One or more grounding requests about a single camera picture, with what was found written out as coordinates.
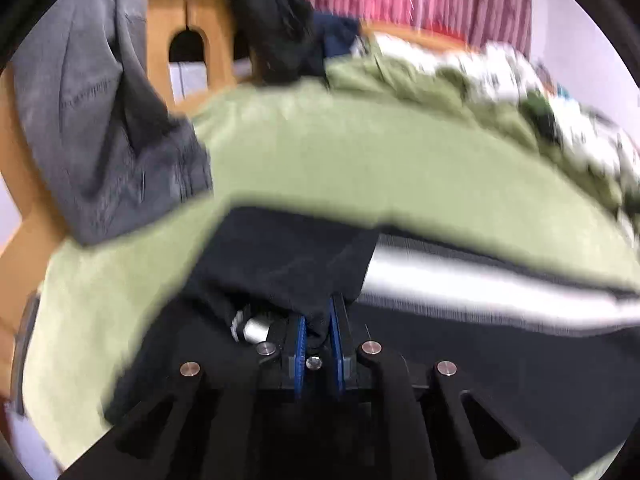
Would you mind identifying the black pants with white stripe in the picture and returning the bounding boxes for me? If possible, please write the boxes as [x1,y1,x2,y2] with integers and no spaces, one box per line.
[104,206,639,479]

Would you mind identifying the green fleece bed blanket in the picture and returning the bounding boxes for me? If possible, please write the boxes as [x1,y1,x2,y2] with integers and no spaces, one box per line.
[23,79,639,472]

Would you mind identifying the grey denim garment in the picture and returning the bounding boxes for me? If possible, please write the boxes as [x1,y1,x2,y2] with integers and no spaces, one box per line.
[11,0,213,246]

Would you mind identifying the white floral green duvet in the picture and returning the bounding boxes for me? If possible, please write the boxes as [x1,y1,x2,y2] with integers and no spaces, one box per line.
[326,32,639,220]

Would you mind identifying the navy blue garment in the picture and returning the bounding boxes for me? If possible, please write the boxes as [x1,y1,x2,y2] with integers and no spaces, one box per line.
[314,11,360,58]

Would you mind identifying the black garment on footboard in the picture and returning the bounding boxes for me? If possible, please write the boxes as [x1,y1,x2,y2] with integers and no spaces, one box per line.
[228,0,326,84]

